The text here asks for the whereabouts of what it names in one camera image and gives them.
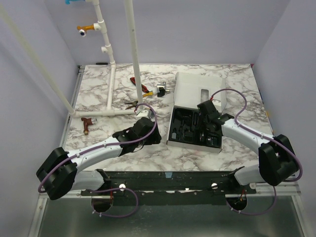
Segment white hair clipper kit box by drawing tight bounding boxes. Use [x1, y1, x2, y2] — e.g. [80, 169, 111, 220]
[166, 72, 226, 154]

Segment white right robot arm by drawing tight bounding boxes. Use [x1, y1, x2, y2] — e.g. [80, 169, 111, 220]
[197, 100, 299, 194]

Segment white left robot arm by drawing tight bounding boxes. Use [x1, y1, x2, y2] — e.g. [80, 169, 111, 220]
[36, 118, 161, 200]

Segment red black utility knife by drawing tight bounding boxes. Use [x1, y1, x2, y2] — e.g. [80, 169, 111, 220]
[129, 77, 150, 93]

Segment chrome faucet fitting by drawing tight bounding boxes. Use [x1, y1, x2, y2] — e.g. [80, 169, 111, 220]
[157, 81, 170, 97]

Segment brown garden faucet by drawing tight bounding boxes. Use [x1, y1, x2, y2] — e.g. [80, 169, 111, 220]
[80, 118, 97, 135]

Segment orange faucet on pipe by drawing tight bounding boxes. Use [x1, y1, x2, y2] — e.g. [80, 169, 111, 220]
[77, 25, 95, 37]

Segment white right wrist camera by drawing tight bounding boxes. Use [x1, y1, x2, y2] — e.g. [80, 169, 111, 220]
[212, 98, 221, 107]

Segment yellow handled pliers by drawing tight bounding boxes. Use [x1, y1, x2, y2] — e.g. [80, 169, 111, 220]
[124, 100, 138, 110]

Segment yellow wire brush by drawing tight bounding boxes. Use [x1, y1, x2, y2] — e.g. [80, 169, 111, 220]
[143, 91, 154, 98]

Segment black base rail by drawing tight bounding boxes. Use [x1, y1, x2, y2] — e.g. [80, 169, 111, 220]
[81, 171, 256, 205]

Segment white PVC pipe frame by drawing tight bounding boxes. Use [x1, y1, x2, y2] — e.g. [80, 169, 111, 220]
[0, 0, 149, 118]

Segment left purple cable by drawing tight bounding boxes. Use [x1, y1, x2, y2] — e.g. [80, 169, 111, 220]
[37, 103, 157, 218]

